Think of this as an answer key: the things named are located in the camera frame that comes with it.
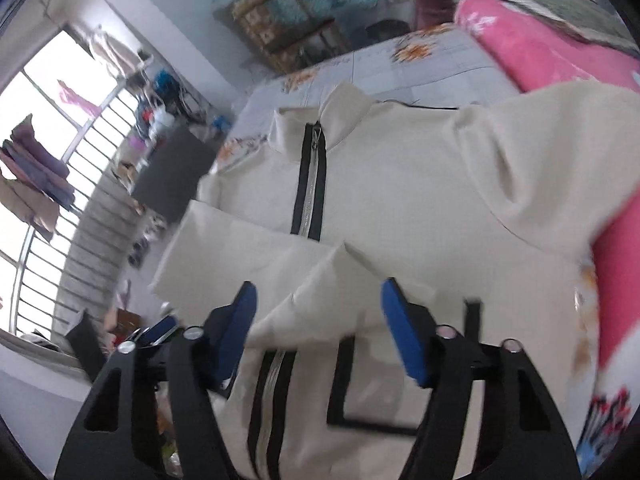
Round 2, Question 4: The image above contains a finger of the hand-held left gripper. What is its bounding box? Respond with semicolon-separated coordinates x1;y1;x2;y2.
134;314;180;349

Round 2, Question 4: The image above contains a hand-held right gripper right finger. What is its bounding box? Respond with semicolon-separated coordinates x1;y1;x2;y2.
381;277;583;480

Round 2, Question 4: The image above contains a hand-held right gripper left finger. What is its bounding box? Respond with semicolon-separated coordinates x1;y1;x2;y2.
54;281;258;480

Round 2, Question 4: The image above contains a cream zip jacket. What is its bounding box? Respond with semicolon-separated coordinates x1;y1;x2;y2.
150;80;640;480

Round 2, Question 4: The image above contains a black box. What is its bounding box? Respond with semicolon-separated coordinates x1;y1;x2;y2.
65;310;108;381

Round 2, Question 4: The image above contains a dark grey cabinet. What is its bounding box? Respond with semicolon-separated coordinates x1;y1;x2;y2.
131;125;223;223

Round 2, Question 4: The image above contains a tan hanging cloth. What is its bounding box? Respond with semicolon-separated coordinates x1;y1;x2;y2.
0;180;61;241

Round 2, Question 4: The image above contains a metal window grille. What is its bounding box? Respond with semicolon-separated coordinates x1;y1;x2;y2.
0;75;151;341

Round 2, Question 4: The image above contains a purple hanging garment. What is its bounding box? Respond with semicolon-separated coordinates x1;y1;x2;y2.
0;115;76;211

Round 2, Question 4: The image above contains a blue bag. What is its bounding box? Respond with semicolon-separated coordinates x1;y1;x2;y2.
152;72;178;106

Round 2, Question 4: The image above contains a pink hanging cloth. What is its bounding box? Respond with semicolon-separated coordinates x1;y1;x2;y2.
57;80;103;116

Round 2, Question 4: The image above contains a pale floral bedsheet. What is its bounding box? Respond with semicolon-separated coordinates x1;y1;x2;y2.
212;27;601;396

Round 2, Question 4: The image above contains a beige hanging garment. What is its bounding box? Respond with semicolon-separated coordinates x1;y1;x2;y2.
87;27;151;78

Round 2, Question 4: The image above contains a wooden chair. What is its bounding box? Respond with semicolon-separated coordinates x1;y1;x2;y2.
227;0;351;73

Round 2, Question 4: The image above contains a pink floral blanket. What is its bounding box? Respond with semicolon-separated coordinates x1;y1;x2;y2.
452;0;640;476

